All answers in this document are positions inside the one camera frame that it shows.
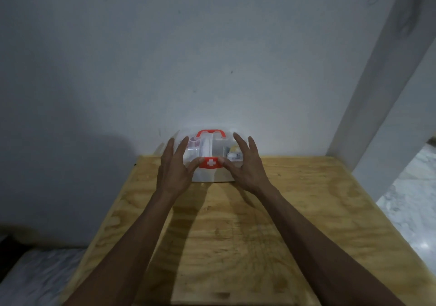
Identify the person's left hand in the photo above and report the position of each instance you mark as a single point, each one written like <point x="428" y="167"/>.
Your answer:
<point x="173" y="174"/>

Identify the person's right hand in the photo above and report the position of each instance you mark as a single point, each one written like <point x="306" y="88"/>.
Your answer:
<point x="250" y="174"/>

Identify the person's left middle finger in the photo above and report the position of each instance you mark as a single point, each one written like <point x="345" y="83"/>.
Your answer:
<point x="169" y="150"/>

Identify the person's right middle finger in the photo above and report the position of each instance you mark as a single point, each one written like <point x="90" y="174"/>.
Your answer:
<point x="253" y="149"/>

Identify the person's right thumb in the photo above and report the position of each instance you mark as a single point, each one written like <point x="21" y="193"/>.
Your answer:
<point x="227" y="166"/>

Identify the person's left thumb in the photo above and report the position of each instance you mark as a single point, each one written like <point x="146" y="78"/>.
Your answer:
<point x="196" y="166"/>

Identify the clear first aid box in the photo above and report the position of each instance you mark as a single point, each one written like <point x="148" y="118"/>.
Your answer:
<point x="213" y="174"/>

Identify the person's left forearm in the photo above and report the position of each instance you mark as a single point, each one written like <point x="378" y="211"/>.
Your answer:
<point x="136" y="244"/>

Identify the person's right forearm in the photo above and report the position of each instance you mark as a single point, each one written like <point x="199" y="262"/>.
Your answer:
<point x="313" y="244"/>

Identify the small yellow item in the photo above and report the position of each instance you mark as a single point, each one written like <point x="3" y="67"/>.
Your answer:
<point x="233" y="151"/>

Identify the white bandage roll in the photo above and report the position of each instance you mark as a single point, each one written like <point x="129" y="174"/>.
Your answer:
<point x="206" y="146"/>

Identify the small clear bottle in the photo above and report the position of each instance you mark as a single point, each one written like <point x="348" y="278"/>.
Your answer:
<point x="193" y="142"/>

